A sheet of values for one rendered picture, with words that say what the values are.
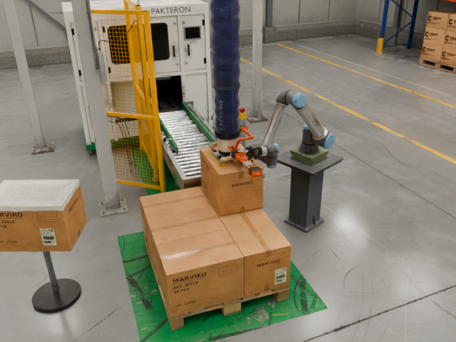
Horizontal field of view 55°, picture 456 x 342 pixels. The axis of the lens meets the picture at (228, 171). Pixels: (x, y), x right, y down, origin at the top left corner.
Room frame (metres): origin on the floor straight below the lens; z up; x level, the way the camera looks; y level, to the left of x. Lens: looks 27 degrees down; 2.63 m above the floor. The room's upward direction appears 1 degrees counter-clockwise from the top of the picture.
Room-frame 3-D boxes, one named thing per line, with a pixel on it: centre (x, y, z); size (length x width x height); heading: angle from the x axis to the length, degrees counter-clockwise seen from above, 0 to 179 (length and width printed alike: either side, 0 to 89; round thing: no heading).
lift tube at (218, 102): (3.62, 0.00, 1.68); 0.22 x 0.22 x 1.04
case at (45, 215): (2.91, 1.48, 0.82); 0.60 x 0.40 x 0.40; 88
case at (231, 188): (3.60, -0.02, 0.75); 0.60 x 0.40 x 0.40; 18
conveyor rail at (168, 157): (4.97, 0.80, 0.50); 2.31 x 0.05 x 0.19; 19
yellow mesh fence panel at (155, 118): (4.69, 1.12, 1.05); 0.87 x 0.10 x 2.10; 71
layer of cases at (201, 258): (3.23, 0.18, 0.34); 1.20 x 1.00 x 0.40; 19
